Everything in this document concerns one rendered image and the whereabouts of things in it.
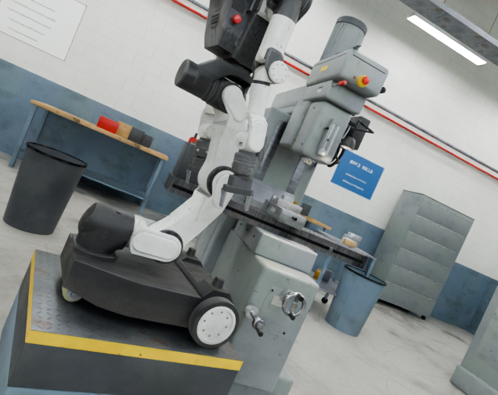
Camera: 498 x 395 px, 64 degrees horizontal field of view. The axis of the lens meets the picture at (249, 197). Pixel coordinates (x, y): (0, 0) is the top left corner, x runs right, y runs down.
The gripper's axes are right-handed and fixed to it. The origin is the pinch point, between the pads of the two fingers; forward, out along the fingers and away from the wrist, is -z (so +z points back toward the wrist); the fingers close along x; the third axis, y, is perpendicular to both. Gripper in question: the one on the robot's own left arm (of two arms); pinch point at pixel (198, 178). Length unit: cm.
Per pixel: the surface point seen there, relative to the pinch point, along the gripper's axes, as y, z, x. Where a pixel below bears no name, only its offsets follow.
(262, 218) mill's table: 3.3, -16.7, 41.7
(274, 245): -11, -27, 43
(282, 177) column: 46, 3, 76
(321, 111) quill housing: 4, 46, 64
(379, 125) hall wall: 358, 95, 450
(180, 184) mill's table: 14.1, -6.4, -3.6
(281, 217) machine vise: -6.7, -12.9, 46.8
